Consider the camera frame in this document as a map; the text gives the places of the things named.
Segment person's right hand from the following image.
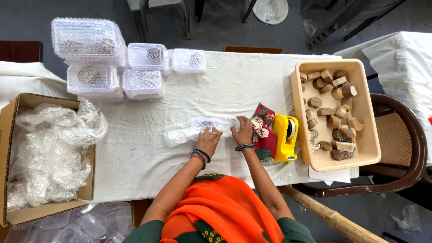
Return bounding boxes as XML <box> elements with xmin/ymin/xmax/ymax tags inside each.
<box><xmin>230</xmin><ymin>116</ymin><xmax>254</xmax><ymax>146</ymax></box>

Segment person's left hand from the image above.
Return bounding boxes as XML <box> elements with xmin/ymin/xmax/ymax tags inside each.
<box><xmin>195</xmin><ymin>126</ymin><xmax>223</xmax><ymax>158</ymax></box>

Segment clear bubble wrap sheet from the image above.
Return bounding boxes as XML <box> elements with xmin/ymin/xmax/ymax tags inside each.
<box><xmin>164</xmin><ymin>116</ymin><xmax>241</xmax><ymax>148</ymax></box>

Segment dark and red wrist bangles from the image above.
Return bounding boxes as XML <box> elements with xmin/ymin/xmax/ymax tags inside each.
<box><xmin>190</xmin><ymin>148</ymin><xmax>212</xmax><ymax>170</ymax></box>

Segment red floral cloth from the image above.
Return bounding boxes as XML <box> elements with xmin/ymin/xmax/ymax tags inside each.
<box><xmin>250</xmin><ymin>103</ymin><xmax>278</xmax><ymax>163</ymax></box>

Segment yellow tape dispenser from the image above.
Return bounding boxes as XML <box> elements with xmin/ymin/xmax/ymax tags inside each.
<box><xmin>272</xmin><ymin>114</ymin><xmax>299</xmax><ymax>163</ymax></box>

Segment orange scarf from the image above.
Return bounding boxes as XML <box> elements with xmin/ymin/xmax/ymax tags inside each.
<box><xmin>160</xmin><ymin>174</ymin><xmax>286</xmax><ymax>243</ymax></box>

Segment white table cloth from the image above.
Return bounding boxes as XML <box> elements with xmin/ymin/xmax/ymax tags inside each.
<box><xmin>79</xmin><ymin>50</ymin><xmax>360</xmax><ymax>203</ymax></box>

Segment brown wooden board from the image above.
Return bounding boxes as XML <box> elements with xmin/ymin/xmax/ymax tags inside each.
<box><xmin>224</xmin><ymin>46</ymin><xmax>291</xmax><ymax>55</ymax></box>

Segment small bubble-wrapped clear box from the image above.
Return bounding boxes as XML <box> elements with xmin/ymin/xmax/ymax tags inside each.
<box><xmin>171</xmin><ymin>49</ymin><xmax>207</xmax><ymax>74</ymax></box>

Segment heap of wooden stamp blocks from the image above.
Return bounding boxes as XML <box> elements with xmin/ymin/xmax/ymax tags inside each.
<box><xmin>300</xmin><ymin>70</ymin><xmax>366</xmax><ymax>161</ymax></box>

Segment white paper sheets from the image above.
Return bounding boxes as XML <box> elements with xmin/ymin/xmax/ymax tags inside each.
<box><xmin>308</xmin><ymin>165</ymin><xmax>352</xmax><ymax>186</ymax></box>

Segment green garment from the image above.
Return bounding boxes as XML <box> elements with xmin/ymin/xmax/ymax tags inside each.
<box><xmin>123</xmin><ymin>173</ymin><xmax>318</xmax><ymax>243</ymax></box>

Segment bamboo pole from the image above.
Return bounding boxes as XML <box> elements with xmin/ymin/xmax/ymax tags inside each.
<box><xmin>278</xmin><ymin>185</ymin><xmax>389</xmax><ymax>243</ymax></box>

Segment beige plastic tray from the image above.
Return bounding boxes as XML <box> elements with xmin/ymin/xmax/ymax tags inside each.
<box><xmin>290</xmin><ymin>59</ymin><xmax>382</xmax><ymax>173</ymax></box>

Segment white round bucket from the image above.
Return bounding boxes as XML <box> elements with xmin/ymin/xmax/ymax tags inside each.
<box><xmin>252</xmin><ymin>0</ymin><xmax>289</xmax><ymax>25</ymax></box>

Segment grey chair legs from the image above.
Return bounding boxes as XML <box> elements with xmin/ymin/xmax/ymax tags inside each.
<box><xmin>126</xmin><ymin>0</ymin><xmax>192</xmax><ymax>43</ymax></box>

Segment black metal rack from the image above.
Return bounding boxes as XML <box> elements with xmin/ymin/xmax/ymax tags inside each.
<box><xmin>300</xmin><ymin>0</ymin><xmax>407</xmax><ymax>50</ymax></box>

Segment heap of clear plastic boxes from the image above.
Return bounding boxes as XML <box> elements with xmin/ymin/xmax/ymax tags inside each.
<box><xmin>12</xmin><ymin>201</ymin><xmax>134</xmax><ymax>243</ymax></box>

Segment large bubble-wrapped clear box stack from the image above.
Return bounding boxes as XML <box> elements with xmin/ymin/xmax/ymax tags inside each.
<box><xmin>51</xmin><ymin>17</ymin><xmax>127</xmax><ymax>67</ymax></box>

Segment brown plastic chair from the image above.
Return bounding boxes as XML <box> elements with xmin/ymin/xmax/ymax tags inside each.
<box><xmin>293</xmin><ymin>93</ymin><xmax>432</xmax><ymax>198</ymax></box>

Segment cardboard box of bubble wrap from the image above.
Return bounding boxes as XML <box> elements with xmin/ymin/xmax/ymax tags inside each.
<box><xmin>0</xmin><ymin>93</ymin><xmax>108</xmax><ymax>227</ymax></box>

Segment crumpled clear plastic scrap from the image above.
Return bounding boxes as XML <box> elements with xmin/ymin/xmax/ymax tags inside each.
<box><xmin>390</xmin><ymin>203</ymin><xmax>422</xmax><ymax>233</ymax></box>

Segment white cloth sheet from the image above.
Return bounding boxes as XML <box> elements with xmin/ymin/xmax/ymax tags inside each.
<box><xmin>0</xmin><ymin>61</ymin><xmax>79</xmax><ymax>110</ymax></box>

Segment dark brown wooden furniture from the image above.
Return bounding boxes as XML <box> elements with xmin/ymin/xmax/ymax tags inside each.
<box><xmin>0</xmin><ymin>41</ymin><xmax>44</xmax><ymax>63</ymax></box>

